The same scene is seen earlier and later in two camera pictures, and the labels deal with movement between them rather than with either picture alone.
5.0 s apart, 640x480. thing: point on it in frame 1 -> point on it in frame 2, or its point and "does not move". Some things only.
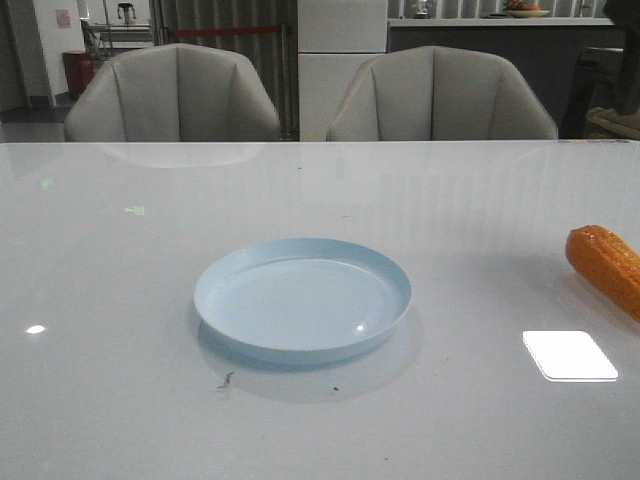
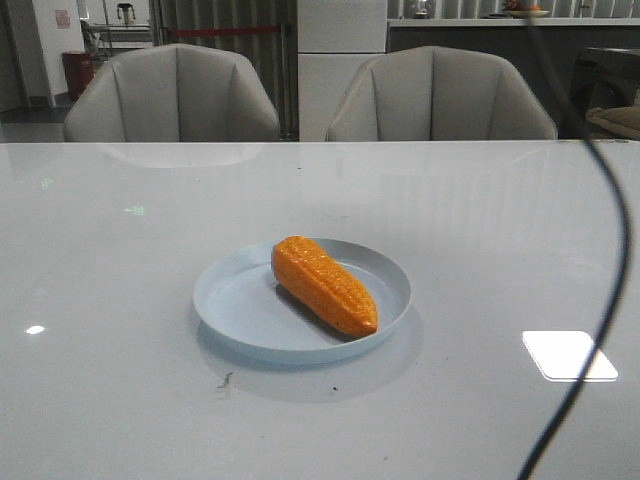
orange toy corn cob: [610, 263] -> [319, 280]
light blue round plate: [300, 300] does not move
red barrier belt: [219, 30] does not move
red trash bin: [80, 68] does not move
